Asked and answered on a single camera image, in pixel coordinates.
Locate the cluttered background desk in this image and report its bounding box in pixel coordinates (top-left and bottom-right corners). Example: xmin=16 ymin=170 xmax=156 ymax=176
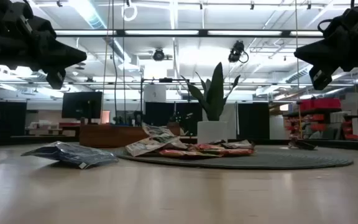
xmin=26 ymin=119 xmax=82 ymax=137

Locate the wooden compartment tray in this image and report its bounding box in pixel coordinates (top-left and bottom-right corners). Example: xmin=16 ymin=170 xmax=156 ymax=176
xmin=78 ymin=122 xmax=182 ymax=149

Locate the round grey woven mat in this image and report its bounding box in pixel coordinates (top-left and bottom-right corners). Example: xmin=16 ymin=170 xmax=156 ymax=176
xmin=113 ymin=144 xmax=354 ymax=170

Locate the black table frame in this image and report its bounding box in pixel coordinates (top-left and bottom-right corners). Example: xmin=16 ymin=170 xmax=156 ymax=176
xmin=0 ymin=134 xmax=358 ymax=153

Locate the thin hanging cable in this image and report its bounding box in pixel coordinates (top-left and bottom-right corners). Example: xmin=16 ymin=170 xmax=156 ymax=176
xmin=122 ymin=0 xmax=127 ymax=124

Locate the shelf with red bins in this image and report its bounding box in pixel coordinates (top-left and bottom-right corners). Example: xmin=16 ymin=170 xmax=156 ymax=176
xmin=283 ymin=97 xmax=358 ymax=141

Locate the black background rig frame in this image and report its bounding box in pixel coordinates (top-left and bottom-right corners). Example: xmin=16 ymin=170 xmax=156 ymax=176
xmin=139 ymin=77 xmax=193 ymax=125

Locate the green plant in white pot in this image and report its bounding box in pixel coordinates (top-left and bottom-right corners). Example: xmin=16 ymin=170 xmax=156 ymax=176
xmin=180 ymin=61 xmax=241 ymax=144

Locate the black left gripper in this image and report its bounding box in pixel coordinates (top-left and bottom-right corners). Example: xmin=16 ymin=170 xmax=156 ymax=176
xmin=0 ymin=18 xmax=88 ymax=91

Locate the silver ceiling air duct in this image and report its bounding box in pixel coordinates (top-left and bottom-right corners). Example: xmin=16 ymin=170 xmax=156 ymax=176
xmin=68 ymin=0 xmax=136 ymax=68
xmin=283 ymin=63 xmax=332 ymax=85

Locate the white cable loop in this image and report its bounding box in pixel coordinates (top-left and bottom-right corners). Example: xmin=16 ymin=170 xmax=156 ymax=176
xmin=121 ymin=2 xmax=139 ymax=22

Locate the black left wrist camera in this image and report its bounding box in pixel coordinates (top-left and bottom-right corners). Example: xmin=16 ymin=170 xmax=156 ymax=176
xmin=3 ymin=0 xmax=35 ymax=35

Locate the black monitor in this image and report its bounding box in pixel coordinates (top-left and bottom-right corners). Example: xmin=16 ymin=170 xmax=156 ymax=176
xmin=61 ymin=90 xmax=103 ymax=120

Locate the yellow pole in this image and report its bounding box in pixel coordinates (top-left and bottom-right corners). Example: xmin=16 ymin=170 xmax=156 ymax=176
xmin=296 ymin=101 xmax=304 ymax=140

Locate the white partition panel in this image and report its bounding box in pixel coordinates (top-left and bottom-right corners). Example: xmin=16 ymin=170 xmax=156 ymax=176
xmin=202 ymin=102 xmax=239 ymax=140

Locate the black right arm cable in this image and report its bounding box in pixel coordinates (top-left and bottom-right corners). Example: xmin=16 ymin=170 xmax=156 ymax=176
xmin=317 ymin=18 xmax=335 ymax=35

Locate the black round spotlight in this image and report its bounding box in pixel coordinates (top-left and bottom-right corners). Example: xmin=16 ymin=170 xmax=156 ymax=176
xmin=152 ymin=49 xmax=166 ymax=62

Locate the black partition panel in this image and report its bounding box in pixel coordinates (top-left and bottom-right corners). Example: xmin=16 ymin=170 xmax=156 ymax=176
xmin=237 ymin=102 xmax=271 ymax=141
xmin=144 ymin=101 xmax=203 ymax=137
xmin=0 ymin=100 xmax=27 ymax=146

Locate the black hanging cable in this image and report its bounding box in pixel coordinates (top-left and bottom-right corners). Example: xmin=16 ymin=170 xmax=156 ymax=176
xmin=111 ymin=0 xmax=119 ymax=124

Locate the black hanging camera with cable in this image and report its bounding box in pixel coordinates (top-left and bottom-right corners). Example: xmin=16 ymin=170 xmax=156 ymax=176
xmin=227 ymin=40 xmax=250 ymax=64

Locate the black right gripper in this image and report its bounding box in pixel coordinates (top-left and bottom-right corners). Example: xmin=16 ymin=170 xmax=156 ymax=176
xmin=293 ymin=17 xmax=358 ymax=91

